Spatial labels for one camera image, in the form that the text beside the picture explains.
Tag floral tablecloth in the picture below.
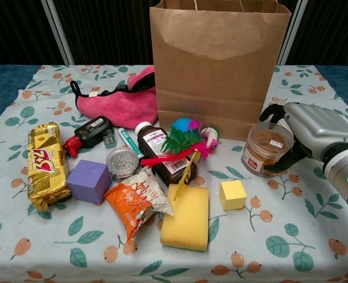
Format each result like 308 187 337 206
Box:
0 64 348 283

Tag small yellow cube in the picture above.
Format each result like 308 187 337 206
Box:
219 180 247 210

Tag brown medicine bottle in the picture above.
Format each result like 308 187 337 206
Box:
134 121 198 186

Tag green white tube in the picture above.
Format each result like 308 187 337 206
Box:
117 127 145 162

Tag purple foam cube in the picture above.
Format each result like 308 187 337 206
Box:
66 159 112 205

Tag round clear pin tin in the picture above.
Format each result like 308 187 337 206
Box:
105 147 140 182

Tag clear jar rubber bands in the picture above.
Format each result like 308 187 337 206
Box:
241 123 294 178

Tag blue ball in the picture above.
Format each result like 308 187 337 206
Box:
171 117 198 138

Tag green white round toy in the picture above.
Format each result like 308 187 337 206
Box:
203 126 221 147

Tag black bottle red cap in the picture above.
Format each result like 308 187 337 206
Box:
63 116 114 158

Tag black pleated partition panel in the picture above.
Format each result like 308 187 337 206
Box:
276 0 348 66
48 0 157 66
0 0 74 66

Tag orange snack packet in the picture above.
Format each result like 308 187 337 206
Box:
103 164 174 244

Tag blue table cover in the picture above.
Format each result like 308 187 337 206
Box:
0 64 348 132

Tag yellow sponge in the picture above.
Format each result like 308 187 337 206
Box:
160 183 210 252

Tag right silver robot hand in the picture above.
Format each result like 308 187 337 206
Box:
258 102 348 175

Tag gold biscuit pack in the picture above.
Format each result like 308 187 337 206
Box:
27 121 72 212

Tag colourful feather toy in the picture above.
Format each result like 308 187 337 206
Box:
140 121 221 202

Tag brown paper bag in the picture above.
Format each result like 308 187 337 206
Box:
149 0 292 142

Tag pink towel black trim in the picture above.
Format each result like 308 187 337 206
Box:
69 65 158 130

